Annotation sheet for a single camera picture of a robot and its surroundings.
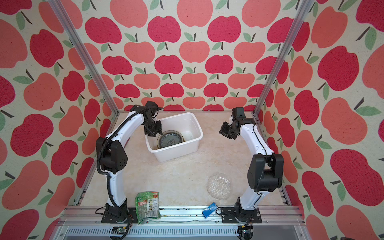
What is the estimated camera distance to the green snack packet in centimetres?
73

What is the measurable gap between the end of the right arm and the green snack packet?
1.70 feet

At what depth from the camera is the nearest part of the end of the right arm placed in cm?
64
